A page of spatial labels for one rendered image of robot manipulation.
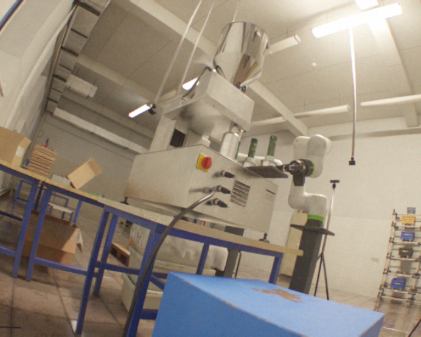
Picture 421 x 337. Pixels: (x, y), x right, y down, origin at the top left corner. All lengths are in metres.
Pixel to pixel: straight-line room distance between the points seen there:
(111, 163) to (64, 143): 2.30
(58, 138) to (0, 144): 8.95
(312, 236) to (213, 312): 1.29
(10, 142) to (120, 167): 9.72
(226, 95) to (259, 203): 0.48
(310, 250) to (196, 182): 1.11
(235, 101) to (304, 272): 1.21
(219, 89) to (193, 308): 0.78
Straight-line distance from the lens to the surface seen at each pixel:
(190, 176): 0.86
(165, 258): 1.79
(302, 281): 1.79
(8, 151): 2.30
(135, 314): 0.84
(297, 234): 6.72
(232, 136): 1.02
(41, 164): 2.39
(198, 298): 0.62
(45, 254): 2.57
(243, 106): 1.10
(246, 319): 0.53
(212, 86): 1.00
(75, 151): 11.27
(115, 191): 11.67
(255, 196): 1.08
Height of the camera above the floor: 0.74
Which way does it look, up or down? 14 degrees up
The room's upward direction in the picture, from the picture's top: 15 degrees clockwise
